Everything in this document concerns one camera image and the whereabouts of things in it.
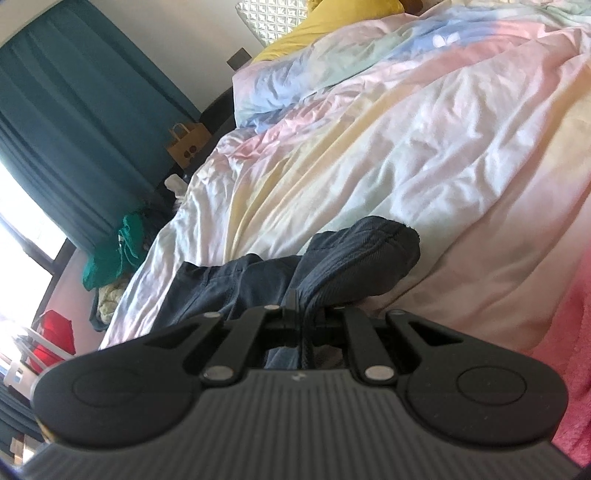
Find pale yellow cloth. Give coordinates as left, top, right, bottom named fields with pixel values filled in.
left=94, top=281, right=130, bottom=326

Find dark wall switch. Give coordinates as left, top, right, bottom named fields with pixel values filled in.
left=226, top=45, right=253, bottom=72

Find green garment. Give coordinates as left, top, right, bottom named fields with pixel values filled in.
left=82, top=211, right=157, bottom=292

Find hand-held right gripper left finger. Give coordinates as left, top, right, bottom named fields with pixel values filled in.
left=137, top=288, right=302, bottom=385

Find window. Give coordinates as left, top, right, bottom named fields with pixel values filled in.
left=0, top=152, right=71, bottom=324

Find black armchair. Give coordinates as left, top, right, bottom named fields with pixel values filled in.
left=199, top=87, right=237, bottom=136

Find pastel pillow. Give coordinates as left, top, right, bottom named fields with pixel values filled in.
left=231, top=28, right=444, bottom=128

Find brown paper bag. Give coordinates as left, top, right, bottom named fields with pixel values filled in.
left=165, top=122, right=209, bottom=171

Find dark pants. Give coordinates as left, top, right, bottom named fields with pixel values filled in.
left=159, top=214, right=422, bottom=371

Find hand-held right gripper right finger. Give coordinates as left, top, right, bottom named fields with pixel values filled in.
left=300, top=302, right=468, bottom=385

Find yellow pillow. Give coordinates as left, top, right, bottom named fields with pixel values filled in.
left=251, top=0, right=403, bottom=64

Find white quilted headboard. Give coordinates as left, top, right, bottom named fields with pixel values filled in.
left=235, top=0, right=311, bottom=48

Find white crumpled cloth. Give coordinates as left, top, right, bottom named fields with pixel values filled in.
left=164, top=174, right=191, bottom=196

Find white garment steamer stand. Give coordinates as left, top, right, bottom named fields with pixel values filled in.
left=0, top=323, right=77, bottom=403

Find pastel duvet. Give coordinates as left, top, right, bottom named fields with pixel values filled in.
left=99, top=0, right=591, bottom=370

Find pink fuzzy blanket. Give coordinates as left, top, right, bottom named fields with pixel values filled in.
left=547, top=249, right=591, bottom=472

